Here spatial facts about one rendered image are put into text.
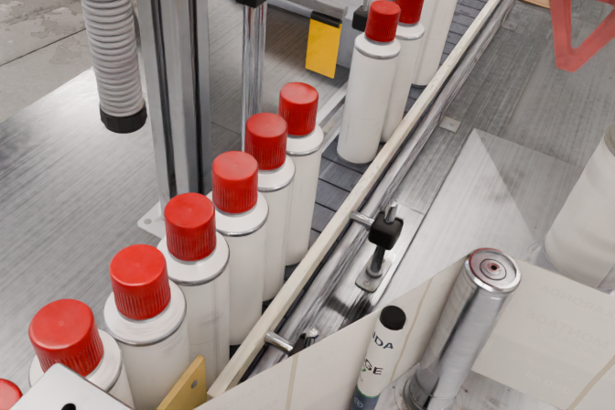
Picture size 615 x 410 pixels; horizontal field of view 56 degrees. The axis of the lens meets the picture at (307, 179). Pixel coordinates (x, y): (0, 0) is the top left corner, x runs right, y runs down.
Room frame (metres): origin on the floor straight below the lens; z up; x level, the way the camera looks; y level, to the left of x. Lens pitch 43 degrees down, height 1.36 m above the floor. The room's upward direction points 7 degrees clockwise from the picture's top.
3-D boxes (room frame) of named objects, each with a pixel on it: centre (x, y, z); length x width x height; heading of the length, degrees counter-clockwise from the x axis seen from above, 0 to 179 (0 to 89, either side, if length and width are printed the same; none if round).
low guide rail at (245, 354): (0.71, -0.16, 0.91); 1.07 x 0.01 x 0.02; 157
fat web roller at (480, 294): (0.25, -0.13, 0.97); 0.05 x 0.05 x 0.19
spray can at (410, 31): (0.62, -0.09, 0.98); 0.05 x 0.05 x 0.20
